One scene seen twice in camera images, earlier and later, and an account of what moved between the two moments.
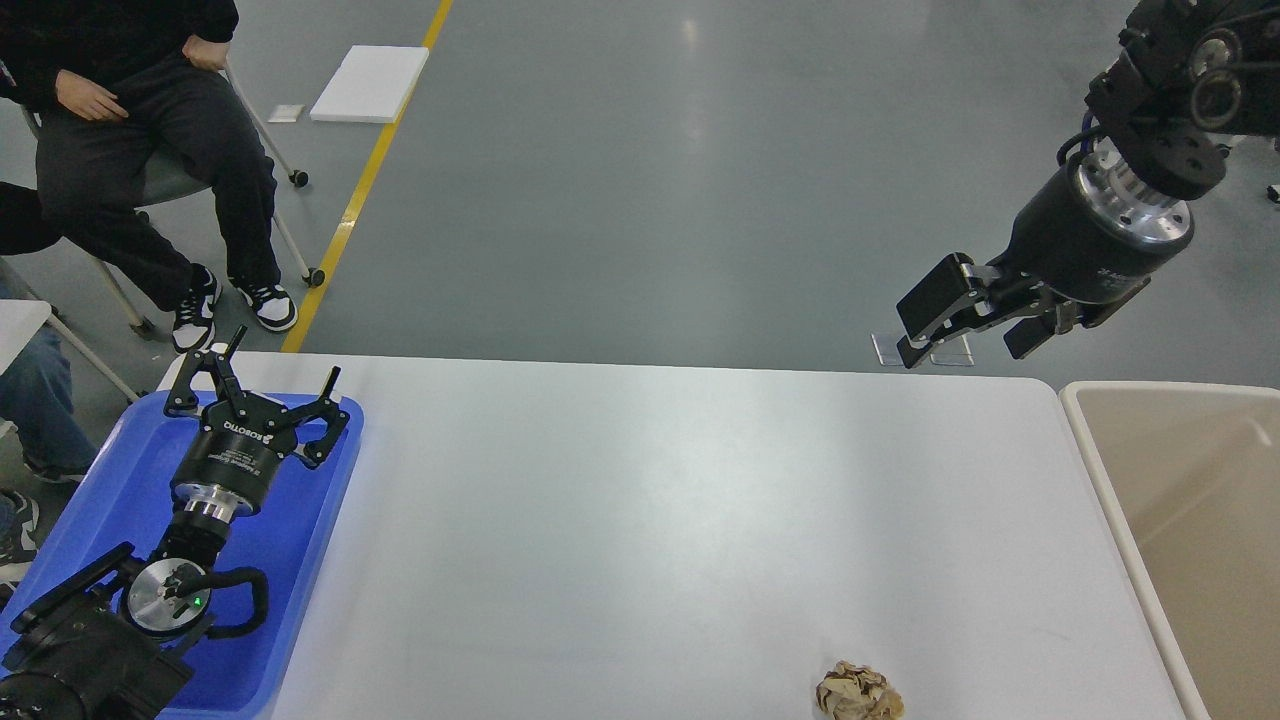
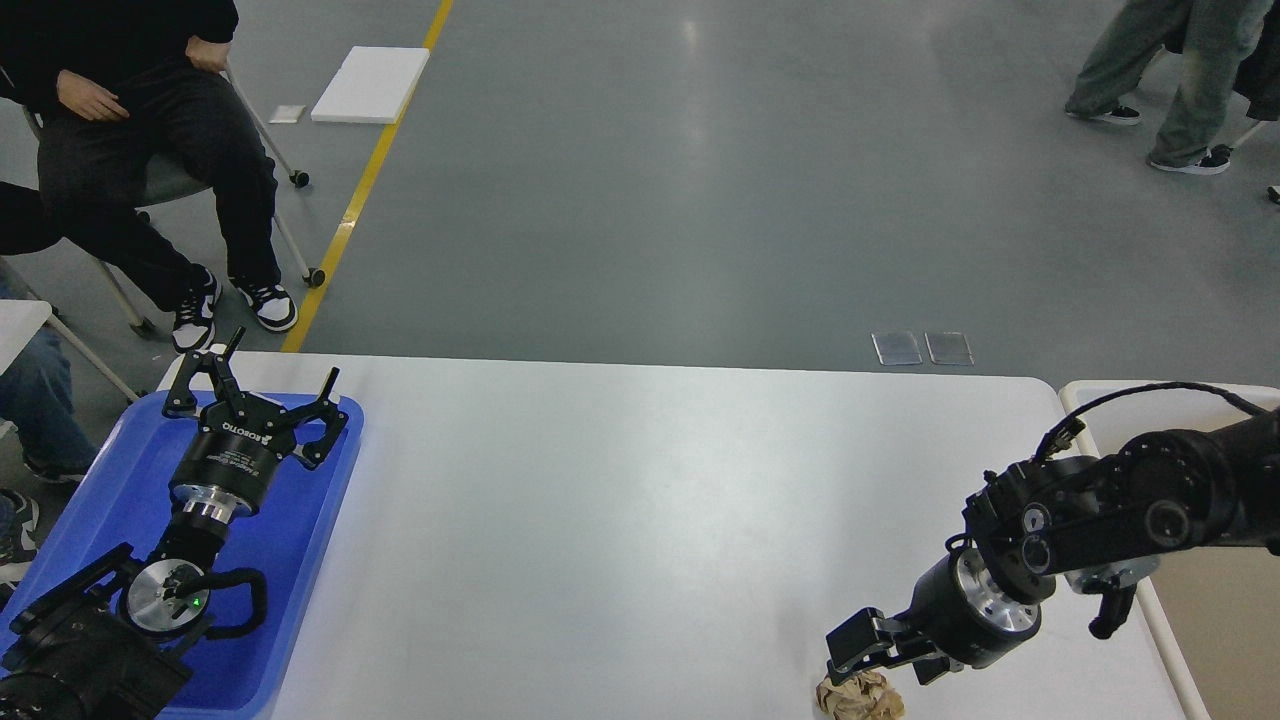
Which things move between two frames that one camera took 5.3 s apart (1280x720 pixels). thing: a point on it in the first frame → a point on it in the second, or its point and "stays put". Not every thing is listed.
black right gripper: [1091, 237] → [957, 611]
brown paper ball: [851, 692] stays put
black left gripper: [229, 469] stays put
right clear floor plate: [955, 352] stays put
